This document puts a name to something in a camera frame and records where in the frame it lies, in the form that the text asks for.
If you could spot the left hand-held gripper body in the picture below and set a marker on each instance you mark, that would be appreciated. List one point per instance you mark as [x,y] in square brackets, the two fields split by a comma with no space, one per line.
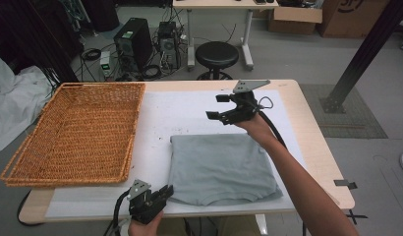
[142,206]

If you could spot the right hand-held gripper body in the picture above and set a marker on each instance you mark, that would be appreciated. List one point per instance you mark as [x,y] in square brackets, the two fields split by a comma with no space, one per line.
[245,109]

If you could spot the grey-green printed t-shirt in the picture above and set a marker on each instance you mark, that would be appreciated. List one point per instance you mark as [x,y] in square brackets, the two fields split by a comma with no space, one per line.
[219,167]

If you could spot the orange wicker basket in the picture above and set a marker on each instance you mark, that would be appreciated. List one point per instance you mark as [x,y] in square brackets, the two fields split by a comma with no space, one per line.
[78,131]

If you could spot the person's left hand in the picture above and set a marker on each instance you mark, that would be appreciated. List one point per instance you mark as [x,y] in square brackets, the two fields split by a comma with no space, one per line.
[143,229]

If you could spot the person's right hand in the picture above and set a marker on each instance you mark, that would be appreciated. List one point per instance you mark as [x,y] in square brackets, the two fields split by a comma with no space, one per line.
[258,129]

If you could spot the white table mat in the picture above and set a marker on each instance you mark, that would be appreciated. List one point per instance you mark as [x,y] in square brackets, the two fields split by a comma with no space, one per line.
[176,111]

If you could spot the black round stool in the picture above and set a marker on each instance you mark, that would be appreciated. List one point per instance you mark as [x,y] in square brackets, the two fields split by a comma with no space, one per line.
[216,54]

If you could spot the small open computer tower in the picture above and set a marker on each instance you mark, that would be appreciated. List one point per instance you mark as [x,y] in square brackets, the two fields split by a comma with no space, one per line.
[168,44]

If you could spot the person's khaki pants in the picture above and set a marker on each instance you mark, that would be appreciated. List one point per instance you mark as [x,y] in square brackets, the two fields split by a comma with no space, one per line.
[239,227]

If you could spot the white-legged wooden desk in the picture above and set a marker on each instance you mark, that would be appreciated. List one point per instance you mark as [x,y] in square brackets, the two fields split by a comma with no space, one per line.
[222,4]

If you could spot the white table leg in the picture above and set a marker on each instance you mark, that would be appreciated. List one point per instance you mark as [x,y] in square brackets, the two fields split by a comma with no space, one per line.
[262,224]

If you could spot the small open cardboard box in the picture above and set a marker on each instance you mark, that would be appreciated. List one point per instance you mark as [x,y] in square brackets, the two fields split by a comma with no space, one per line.
[294,19]

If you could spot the large black computer tower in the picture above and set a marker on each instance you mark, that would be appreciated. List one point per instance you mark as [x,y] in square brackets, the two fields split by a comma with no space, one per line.
[134,42]

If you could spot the grey floor mat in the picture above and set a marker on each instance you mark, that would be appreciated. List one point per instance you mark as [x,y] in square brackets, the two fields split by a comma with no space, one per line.
[356,121]

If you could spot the white power unit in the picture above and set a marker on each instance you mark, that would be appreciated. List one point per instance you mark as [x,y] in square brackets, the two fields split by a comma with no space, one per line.
[105,64]

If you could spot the black tape piece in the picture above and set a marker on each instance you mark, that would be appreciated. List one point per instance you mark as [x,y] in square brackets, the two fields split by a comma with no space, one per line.
[343,183]

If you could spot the large cardboard box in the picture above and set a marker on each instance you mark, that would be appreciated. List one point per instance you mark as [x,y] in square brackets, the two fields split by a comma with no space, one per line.
[350,19]

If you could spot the white cloth sheet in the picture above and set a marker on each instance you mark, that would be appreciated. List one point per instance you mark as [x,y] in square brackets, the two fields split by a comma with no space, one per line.
[16,101]

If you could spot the dark curtain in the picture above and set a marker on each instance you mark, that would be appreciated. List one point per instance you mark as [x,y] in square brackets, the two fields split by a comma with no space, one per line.
[32,32]

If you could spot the black metal post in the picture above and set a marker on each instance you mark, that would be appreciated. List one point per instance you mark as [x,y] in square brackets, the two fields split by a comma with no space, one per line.
[366,52]

